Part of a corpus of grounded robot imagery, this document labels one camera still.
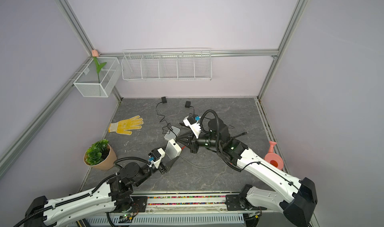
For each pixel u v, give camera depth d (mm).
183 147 613
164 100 1192
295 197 388
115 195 549
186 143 615
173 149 643
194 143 552
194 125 563
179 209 737
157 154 567
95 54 891
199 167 862
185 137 598
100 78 890
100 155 754
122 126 1042
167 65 990
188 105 1154
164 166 614
